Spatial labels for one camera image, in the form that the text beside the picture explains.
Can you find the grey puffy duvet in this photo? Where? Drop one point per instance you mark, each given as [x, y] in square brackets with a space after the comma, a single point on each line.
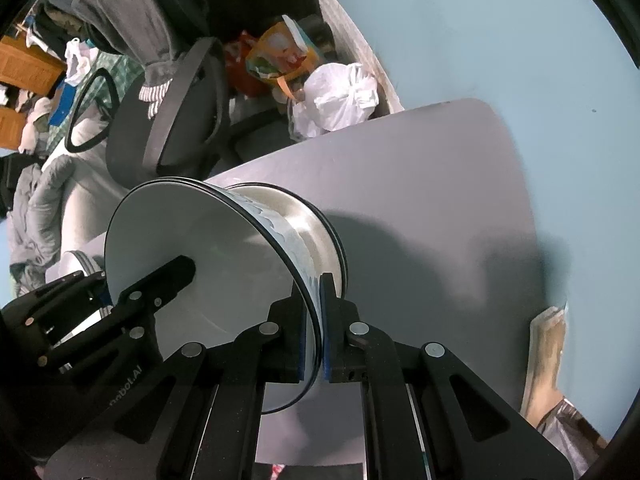
[40, 205]

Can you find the bed with grey sheet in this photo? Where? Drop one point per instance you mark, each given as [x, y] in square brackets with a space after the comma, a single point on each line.
[85, 195]

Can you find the red plastic bag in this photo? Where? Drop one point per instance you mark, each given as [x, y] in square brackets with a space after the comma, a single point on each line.
[240, 60]

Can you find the beige cardboard sheet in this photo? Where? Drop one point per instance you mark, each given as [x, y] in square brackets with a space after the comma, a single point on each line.
[542, 360]

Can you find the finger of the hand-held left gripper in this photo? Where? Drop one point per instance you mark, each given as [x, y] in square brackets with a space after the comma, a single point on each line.
[160, 282]
[55, 300]

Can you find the grey pants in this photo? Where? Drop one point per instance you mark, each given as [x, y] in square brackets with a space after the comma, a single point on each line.
[115, 10]

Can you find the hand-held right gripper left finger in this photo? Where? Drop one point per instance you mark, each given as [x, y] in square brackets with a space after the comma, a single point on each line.
[302, 345]

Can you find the striped grey white cloth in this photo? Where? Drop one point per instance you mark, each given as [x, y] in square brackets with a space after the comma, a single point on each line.
[152, 97]

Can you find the green checkered cloth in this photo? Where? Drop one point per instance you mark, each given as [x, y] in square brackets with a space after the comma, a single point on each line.
[120, 70]

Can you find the white plastic bag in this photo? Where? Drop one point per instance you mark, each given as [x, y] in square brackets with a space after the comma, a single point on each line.
[77, 60]
[335, 95]

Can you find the white bowl black rim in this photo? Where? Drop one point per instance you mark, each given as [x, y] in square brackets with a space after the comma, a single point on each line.
[85, 261]
[300, 220]

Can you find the silver crinkled plastic bag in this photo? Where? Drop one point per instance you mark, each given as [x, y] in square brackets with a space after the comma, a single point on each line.
[570, 430]

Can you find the wooden cabinet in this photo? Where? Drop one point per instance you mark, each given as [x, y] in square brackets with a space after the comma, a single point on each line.
[25, 65]

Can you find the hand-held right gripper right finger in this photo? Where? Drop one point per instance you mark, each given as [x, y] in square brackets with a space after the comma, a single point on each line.
[325, 330]

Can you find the large white plate black rim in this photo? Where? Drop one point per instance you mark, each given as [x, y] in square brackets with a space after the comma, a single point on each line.
[200, 240]

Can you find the colourful shopping bag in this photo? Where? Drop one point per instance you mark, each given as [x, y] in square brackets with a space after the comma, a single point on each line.
[280, 50]

